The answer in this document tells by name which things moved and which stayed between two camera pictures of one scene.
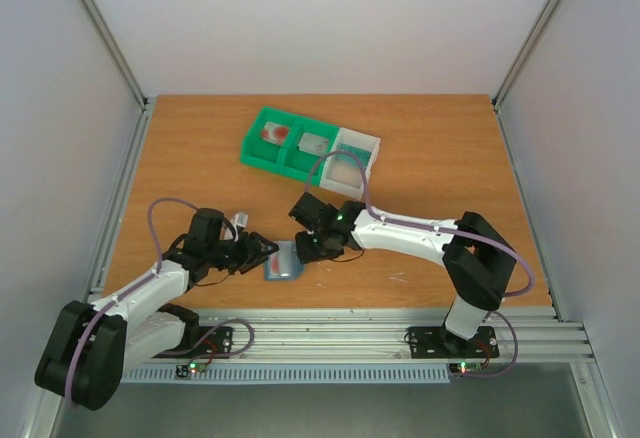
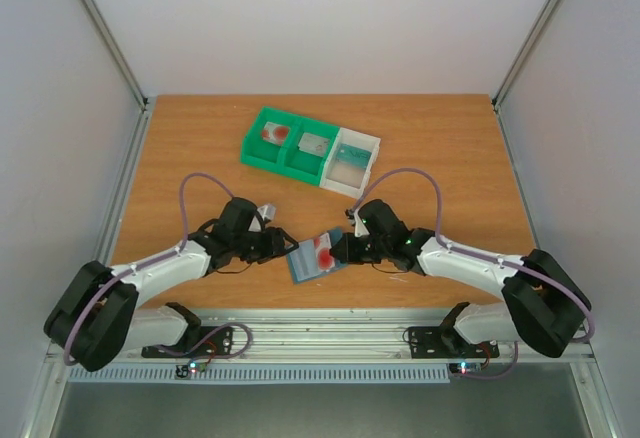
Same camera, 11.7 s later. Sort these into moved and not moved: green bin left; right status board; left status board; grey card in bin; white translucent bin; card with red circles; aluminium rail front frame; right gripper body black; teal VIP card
Moved: right gripper body black
Not moved: left status board; right status board; teal VIP card; card with red circles; white translucent bin; green bin left; aluminium rail front frame; grey card in bin
